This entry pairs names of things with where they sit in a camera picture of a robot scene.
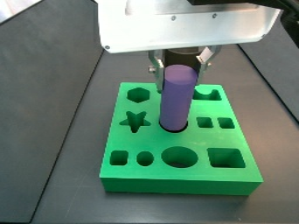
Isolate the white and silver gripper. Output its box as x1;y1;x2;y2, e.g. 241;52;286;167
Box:
98;0;281;92

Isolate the purple cylinder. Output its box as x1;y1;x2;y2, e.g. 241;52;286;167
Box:
161;65;198;132

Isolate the green foam shape board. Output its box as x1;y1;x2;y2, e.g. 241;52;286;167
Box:
99;82;264;195

